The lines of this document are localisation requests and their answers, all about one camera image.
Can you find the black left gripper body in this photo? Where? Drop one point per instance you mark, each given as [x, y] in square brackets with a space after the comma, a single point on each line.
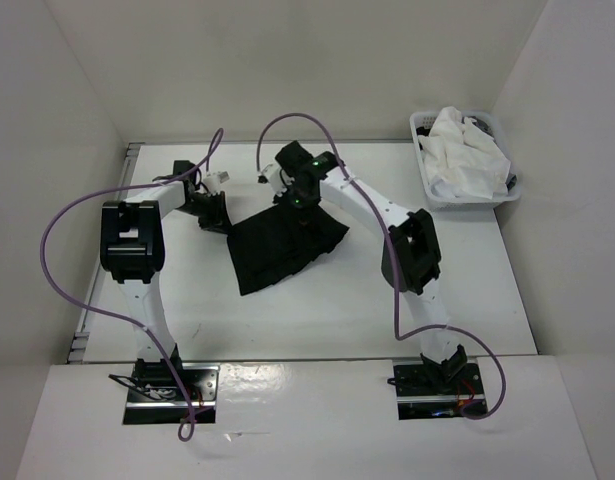
[208, 209]

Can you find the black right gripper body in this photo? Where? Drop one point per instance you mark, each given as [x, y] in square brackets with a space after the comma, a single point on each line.
[297, 198]

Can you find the black pleated skirt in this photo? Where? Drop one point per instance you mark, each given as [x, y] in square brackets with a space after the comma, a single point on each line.
[280, 242]

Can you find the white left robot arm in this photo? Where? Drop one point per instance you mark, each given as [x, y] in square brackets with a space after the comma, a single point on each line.
[132, 250]

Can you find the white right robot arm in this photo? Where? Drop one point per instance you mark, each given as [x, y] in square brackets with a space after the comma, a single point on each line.
[411, 253]

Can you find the white crumpled skirt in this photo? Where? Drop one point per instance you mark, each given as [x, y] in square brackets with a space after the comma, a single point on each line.
[461, 160]

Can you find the white plastic basket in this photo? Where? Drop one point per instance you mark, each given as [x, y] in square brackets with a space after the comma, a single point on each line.
[436, 202]

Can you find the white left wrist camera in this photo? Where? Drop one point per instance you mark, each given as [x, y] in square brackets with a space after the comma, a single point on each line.
[213, 182]

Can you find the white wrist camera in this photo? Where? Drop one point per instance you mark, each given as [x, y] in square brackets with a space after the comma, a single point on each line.
[213, 182]
[272, 176]

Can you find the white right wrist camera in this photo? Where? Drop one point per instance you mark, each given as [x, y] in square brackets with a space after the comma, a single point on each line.
[272, 176]

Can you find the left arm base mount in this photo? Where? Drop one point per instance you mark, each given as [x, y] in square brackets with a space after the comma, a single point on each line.
[154, 398]

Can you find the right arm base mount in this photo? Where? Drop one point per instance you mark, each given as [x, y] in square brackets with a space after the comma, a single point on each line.
[418, 398]

